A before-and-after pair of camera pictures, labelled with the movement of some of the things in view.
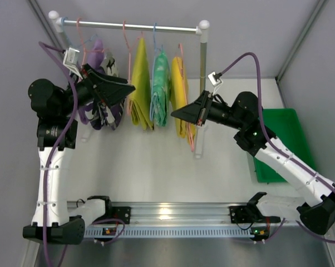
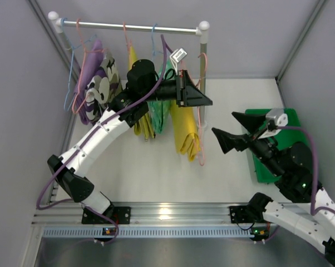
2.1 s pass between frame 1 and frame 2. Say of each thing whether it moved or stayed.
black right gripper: moved
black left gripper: moved
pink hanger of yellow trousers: moved
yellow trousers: moved
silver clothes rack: stayed
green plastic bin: stayed
